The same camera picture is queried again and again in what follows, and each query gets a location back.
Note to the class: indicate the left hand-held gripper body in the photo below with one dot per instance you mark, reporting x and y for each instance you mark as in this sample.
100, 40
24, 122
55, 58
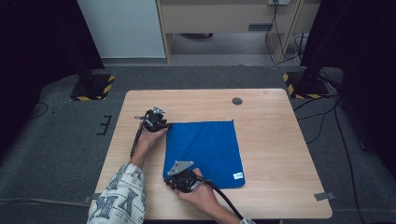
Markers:
153, 120

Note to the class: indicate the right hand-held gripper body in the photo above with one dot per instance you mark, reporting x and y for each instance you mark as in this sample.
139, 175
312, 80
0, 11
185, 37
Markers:
185, 179

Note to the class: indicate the blue cloth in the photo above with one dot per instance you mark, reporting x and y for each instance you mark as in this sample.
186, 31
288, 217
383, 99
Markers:
205, 146

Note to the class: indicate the person's left hand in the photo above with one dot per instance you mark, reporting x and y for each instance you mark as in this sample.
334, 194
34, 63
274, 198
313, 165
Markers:
151, 140

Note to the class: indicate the person's right hand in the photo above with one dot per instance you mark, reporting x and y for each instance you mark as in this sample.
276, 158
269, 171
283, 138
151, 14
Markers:
200, 196

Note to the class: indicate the black stand with striped base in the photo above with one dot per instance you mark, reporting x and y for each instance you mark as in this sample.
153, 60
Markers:
93, 88
306, 87

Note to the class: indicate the grey tape piece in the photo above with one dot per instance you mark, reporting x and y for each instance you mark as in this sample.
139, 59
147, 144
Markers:
96, 196
323, 196

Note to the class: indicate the grey round table grommet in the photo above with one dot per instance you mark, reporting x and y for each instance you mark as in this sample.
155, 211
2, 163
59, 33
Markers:
237, 101

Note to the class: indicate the light wooden desk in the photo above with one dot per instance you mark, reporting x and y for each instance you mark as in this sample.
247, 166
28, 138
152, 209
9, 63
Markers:
218, 18

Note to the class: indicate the black curtain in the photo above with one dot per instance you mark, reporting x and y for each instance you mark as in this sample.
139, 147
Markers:
364, 56
37, 46

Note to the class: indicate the white power strip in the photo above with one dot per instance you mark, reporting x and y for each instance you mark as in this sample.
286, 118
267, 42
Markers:
279, 2

